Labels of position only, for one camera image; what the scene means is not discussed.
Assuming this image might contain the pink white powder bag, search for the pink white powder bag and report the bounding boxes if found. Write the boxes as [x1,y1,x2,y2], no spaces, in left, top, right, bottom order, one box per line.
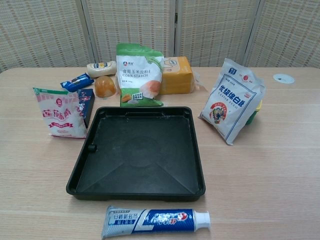
[32,87,88,139]

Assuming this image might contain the black square plastic tray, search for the black square plastic tray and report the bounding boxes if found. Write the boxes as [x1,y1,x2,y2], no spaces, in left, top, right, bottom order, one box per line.
[65,106,207,202]

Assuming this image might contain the blue cookie packet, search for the blue cookie packet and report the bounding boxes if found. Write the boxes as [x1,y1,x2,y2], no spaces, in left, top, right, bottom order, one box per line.
[60,72,95,93]

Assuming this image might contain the orange yellow bagged block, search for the orange yellow bagged block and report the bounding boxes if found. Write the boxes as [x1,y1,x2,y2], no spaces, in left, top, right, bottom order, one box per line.
[158,56,208,95]

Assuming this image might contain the green white corn starch bag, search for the green white corn starch bag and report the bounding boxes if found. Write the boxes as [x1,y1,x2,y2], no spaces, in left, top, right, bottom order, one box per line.
[115,42,165,108]

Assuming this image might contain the orange jelly cup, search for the orange jelly cup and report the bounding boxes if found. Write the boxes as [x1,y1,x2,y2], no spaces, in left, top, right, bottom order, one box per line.
[94,75,117,99]

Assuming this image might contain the white blue sugar bag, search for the white blue sugar bag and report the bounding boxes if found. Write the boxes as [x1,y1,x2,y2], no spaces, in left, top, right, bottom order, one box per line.
[198,58,266,146]

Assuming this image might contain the dark blue floral box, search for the dark blue floral box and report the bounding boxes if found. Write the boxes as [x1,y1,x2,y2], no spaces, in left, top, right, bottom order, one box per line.
[77,88,96,129]

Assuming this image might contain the cream mayonnaise squeeze bottle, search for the cream mayonnaise squeeze bottle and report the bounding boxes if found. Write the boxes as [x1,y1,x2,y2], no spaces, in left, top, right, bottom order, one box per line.
[86,61,118,78]

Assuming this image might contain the yellow green plastic container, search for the yellow green plastic container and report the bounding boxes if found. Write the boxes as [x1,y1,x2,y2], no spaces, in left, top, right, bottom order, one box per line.
[246,99,264,127]

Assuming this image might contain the blue white toothpaste tube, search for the blue white toothpaste tube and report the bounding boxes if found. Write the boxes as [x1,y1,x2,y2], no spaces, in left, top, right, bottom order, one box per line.
[101,205,211,240]

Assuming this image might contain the white round table grommet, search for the white round table grommet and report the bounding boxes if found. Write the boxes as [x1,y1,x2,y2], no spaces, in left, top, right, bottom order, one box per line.
[272,73,296,85]

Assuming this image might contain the beige woven folding screen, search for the beige woven folding screen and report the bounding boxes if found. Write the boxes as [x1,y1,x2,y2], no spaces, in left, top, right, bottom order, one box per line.
[0,0,320,73]

